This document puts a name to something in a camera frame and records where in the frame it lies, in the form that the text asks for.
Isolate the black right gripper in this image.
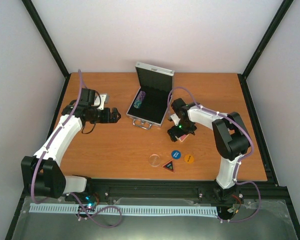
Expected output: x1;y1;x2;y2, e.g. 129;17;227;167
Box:
167;120;197;143

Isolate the pink playing card deck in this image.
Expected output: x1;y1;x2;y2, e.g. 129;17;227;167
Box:
182;124;197;135

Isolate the aluminium poker case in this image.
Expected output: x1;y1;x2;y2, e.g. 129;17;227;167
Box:
126;62;175;130

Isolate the black red triangle token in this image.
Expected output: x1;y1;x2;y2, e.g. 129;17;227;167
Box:
162;159;175;173

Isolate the clear round disc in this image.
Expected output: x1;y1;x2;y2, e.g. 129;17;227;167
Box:
148;154;161;167

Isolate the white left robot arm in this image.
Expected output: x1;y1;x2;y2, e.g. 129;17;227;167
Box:
21;88;121;202

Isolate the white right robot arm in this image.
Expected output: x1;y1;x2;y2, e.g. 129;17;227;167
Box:
167;98;253;190

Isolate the blue round token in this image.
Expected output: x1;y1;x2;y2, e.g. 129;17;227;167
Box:
171;150;182;160

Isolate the orange round token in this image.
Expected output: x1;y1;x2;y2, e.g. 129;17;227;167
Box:
184;154;195;164

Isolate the purple poker chip stack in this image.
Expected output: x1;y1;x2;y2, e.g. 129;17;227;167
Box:
133;90;146;109

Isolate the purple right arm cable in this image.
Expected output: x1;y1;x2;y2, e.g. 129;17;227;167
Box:
167;87;263;223

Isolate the black aluminium frame rail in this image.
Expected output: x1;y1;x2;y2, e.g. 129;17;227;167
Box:
37;177;291;203

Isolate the white cable duct strip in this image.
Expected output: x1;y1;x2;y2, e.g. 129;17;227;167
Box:
29;202;226;217

